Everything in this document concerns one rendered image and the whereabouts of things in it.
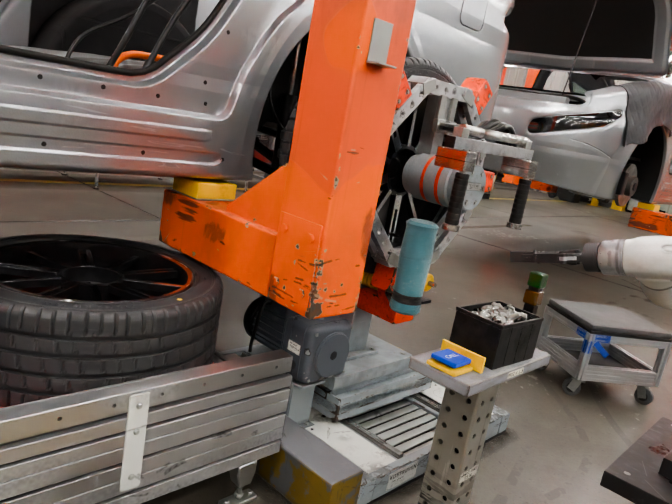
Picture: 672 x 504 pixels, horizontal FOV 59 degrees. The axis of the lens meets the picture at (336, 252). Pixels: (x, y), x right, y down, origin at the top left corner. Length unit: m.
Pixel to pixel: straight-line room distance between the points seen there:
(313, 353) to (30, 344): 0.72
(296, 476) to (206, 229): 0.69
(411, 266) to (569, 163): 2.79
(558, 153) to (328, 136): 3.11
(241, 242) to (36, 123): 0.53
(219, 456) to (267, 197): 0.62
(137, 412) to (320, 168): 0.63
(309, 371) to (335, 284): 0.39
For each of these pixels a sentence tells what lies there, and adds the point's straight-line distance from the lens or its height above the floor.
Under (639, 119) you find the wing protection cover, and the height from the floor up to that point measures 1.30.
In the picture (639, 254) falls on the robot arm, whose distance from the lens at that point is 1.58.
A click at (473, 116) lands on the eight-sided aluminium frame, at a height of 1.05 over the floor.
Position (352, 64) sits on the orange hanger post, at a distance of 1.30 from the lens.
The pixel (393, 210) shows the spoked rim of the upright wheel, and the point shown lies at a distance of 1.85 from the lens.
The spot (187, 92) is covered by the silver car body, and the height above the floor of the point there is 0.97.
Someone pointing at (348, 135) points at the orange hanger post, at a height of 0.94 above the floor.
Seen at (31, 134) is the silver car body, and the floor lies 0.82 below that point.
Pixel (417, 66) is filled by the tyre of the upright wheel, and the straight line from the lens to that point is 1.79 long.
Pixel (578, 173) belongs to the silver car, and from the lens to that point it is 4.35.
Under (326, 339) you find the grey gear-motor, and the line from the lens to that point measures 1.68.
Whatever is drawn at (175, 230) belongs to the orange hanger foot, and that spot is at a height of 0.58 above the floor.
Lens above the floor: 0.98
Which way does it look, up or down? 13 degrees down
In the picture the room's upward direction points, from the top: 10 degrees clockwise
